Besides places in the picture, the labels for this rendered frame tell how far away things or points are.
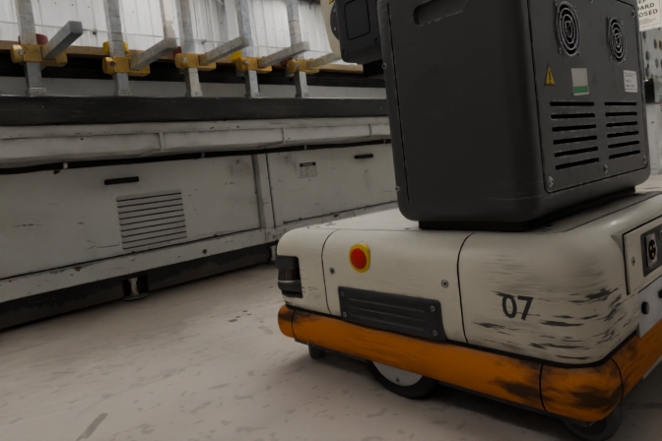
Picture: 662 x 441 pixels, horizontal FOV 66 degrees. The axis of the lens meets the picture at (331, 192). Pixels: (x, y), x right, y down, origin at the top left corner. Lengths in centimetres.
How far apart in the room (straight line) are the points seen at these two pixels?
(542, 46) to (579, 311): 37
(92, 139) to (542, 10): 135
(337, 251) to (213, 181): 129
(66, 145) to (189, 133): 41
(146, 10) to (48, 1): 159
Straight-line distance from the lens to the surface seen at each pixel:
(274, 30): 1156
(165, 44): 156
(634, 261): 82
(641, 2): 546
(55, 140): 172
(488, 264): 74
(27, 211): 192
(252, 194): 226
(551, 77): 82
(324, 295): 98
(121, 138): 178
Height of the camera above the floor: 41
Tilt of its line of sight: 3 degrees down
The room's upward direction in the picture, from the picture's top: 6 degrees counter-clockwise
